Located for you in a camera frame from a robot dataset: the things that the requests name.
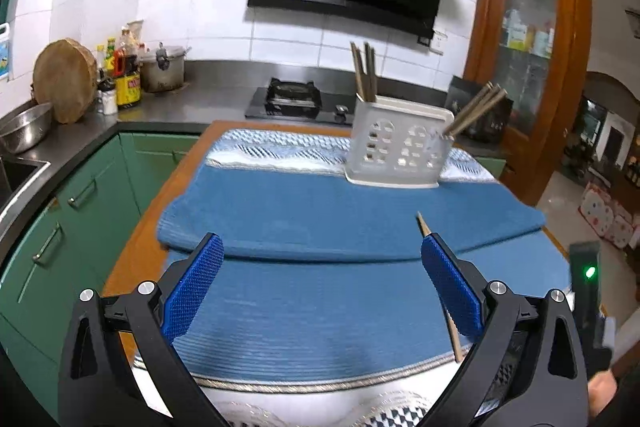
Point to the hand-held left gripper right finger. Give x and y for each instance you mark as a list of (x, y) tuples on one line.
[(450, 282)]

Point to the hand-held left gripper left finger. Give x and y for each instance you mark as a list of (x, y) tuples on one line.
[(195, 282)]

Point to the pale wooden chopstick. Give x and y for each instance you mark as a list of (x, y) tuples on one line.
[(423, 224)]

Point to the white perforated utensil holder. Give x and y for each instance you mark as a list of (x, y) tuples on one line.
[(395, 147)]

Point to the pile of brown chopsticks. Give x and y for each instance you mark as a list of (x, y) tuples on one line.
[(475, 109)]

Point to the person's right hand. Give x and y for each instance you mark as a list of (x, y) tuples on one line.
[(600, 394)]

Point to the blue cloth mat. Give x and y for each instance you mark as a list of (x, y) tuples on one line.
[(150, 202)]

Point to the white dotted storage boxes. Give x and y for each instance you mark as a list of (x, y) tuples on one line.
[(597, 212)]

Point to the blue ribbed mat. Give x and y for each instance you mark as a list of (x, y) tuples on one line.
[(325, 322)]

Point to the folded blue cloth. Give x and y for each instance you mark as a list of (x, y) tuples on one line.
[(325, 212)]

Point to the white blue patterned tablecloth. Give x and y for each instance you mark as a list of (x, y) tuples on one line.
[(280, 149)]

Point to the chopsticks in holder right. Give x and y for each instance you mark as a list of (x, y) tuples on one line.
[(460, 97)]

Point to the small white jar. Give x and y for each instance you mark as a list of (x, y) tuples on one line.
[(108, 103)]

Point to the steel sink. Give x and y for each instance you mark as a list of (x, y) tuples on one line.
[(17, 182)]

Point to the black gas stove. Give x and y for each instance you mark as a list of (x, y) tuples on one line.
[(292, 99)]

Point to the metal pressure cooker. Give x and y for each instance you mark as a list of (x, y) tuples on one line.
[(162, 69)]

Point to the dark slender chopstick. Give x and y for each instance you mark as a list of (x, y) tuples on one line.
[(372, 67)]

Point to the dark sauce bottle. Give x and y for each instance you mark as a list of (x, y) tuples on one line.
[(126, 63)]

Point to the tan wooden chopstick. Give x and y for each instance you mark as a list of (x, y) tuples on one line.
[(357, 72)]

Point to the metal bowl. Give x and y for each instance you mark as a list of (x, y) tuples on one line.
[(25, 127)]

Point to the wooden glass door cabinet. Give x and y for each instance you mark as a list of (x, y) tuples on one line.
[(530, 57)]

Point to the yellow green bottle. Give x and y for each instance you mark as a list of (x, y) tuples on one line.
[(110, 57)]

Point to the round wooden chopping block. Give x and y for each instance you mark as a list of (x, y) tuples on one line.
[(65, 79)]

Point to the snack packet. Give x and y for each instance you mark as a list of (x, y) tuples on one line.
[(132, 36)]

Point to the white wall socket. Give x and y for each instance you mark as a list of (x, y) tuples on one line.
[(437, 42)]

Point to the blue white wall card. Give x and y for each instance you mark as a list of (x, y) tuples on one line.
[(4, 52)]

